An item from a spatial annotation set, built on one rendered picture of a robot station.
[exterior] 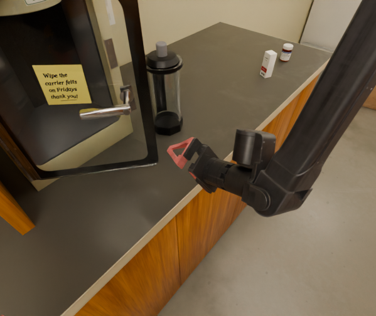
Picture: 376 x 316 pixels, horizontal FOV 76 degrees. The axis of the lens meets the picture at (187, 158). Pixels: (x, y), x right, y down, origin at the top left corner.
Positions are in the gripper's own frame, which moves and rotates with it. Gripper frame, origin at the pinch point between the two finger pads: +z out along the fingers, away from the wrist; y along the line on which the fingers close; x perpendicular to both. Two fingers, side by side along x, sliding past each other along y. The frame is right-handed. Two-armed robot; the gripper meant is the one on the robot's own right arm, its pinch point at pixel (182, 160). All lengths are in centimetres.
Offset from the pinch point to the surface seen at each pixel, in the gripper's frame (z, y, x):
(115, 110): -0.2, 20.9, 2.0
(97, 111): 1.6, 22.3, 3.9
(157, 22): 66, -1, -63
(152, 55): 15.6, 14.3, -19.9
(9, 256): 16.6, 12.3, 36.9
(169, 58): 11.1, 12.1, -20.9
